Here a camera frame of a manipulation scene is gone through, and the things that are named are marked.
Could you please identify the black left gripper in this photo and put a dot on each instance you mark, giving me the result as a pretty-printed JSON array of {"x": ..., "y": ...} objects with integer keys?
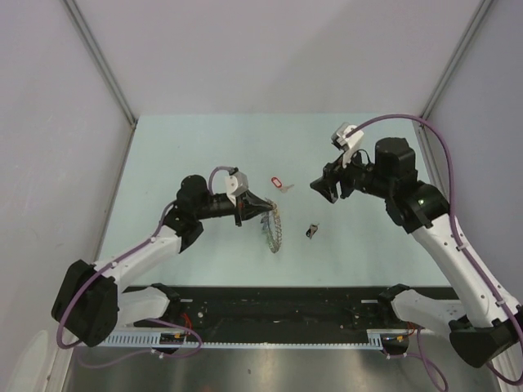
[{"x": 248, "y": 212}]

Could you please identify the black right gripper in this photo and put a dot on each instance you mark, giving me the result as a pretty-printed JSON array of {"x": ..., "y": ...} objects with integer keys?
[{"x": 333, "y": 172}]

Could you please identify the large keyring with many rings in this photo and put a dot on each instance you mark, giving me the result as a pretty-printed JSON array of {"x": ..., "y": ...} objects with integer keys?
[{"x": 271, "y": 227}]

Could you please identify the key with black tag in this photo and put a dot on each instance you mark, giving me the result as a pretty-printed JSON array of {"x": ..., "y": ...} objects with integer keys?
[{"x": 312, "y": 230}]

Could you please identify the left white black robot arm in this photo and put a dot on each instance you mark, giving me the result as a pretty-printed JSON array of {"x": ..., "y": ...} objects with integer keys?
[{"x": 93, "y": 298}]

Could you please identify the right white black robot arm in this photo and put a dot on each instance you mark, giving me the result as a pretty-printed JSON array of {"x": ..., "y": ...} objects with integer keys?
[{"x": 481, "y": 326}]

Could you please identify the key with red tag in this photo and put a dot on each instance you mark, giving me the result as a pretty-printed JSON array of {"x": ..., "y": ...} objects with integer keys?
[{"x": 279, "y": 185}]

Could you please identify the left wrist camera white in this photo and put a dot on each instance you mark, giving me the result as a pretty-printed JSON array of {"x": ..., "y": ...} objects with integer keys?
[{"x": 236, "y": 185}]

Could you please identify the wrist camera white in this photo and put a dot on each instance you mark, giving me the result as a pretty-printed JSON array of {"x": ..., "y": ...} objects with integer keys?
[
  {"x": 347, "y": 140},
  {"x": 236, "y": 185}
]

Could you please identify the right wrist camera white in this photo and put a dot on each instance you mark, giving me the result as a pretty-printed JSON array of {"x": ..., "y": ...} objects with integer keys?
[{"x": 347, "y": 140}]

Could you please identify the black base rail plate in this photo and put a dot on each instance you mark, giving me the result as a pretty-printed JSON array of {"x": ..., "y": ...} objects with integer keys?
[{"x": 346, "y": 307}]

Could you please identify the slotted cable duct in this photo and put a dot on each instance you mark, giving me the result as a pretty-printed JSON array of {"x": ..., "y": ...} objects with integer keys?
[{"x": 275, "y": 337}]

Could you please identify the aluminium frame post right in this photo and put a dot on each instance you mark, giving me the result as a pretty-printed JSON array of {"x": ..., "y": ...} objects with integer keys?
[{"x": 465, "y": 42}]

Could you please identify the aluminium frame post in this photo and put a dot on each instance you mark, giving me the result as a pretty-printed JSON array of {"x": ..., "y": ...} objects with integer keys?
[
  {"x": 465, "y": 42},
  {"x": 94, "y": 50}
]

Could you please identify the aluminium frame post left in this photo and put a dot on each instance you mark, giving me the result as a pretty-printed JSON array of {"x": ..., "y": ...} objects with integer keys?
[{"x": 94, "y": 50}]

